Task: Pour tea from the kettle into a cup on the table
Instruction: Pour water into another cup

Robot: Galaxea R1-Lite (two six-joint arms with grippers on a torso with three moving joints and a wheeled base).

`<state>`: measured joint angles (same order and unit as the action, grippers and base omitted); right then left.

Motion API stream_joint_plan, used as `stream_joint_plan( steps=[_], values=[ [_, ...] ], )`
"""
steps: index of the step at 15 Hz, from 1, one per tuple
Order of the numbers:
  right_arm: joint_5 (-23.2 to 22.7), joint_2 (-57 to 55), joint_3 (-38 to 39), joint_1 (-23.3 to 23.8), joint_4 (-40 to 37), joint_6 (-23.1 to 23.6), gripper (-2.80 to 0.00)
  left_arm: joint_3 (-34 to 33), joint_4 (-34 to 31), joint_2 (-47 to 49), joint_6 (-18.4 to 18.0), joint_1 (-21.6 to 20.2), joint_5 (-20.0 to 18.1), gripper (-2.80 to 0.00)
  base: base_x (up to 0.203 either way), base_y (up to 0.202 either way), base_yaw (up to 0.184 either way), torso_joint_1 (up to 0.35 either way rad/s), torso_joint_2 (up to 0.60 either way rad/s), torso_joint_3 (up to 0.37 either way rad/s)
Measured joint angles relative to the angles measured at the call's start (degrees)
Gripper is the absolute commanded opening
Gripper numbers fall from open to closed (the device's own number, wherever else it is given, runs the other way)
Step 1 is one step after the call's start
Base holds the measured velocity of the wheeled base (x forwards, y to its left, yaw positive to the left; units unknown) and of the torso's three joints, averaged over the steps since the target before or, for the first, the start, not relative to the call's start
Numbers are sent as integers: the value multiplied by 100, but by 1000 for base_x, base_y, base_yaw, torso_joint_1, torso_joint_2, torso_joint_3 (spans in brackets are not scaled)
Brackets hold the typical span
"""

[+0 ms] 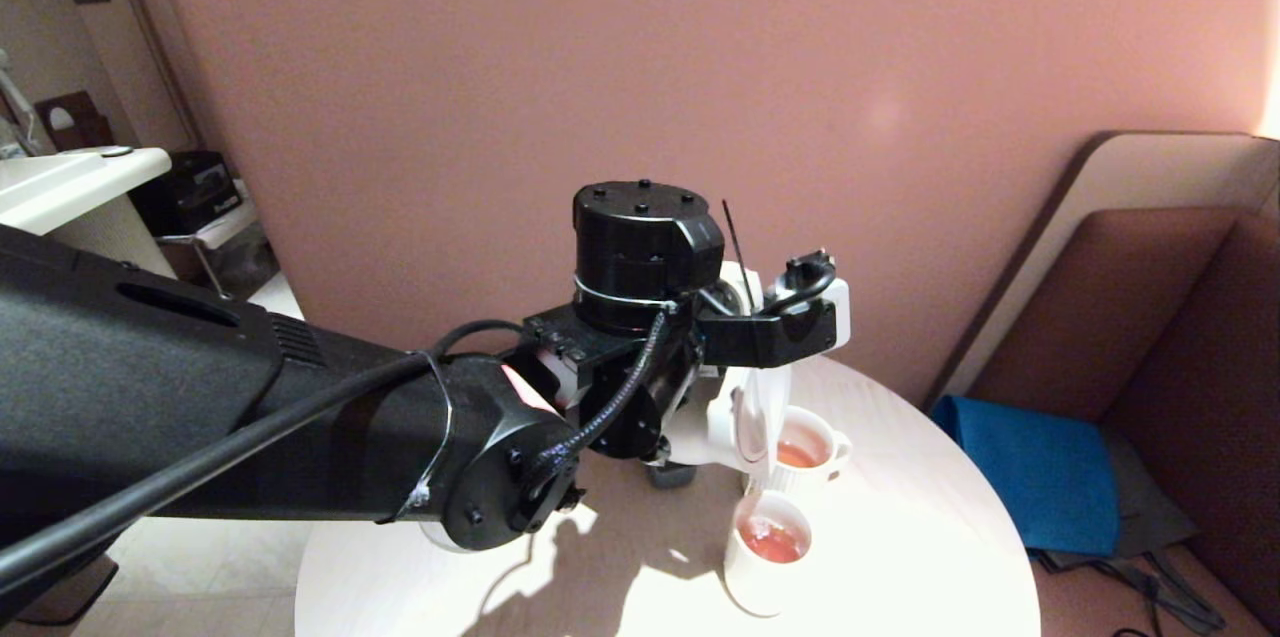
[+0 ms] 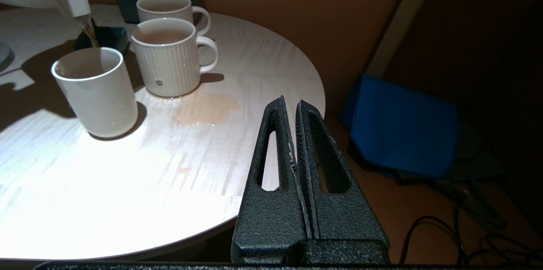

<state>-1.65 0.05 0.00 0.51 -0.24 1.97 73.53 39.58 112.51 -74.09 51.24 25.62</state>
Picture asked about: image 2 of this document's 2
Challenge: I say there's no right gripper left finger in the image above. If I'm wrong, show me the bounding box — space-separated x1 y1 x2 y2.
231 95 316 264

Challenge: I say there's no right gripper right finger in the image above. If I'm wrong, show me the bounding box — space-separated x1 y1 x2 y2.
296 100 391 264

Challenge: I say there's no blue fabric bag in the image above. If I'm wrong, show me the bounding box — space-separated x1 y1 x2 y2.
339 73 461 179

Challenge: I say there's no white ribbed mug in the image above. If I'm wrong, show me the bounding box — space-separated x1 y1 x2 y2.
130 17 219 98
137 0 211 35

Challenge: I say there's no white leaning board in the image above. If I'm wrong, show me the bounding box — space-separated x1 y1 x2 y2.
367 0 444 78

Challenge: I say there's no blue rectangular tray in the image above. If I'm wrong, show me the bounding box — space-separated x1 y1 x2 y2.
74 18 129 53

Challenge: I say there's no black floor cable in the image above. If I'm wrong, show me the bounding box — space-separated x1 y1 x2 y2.
399 215 543 267

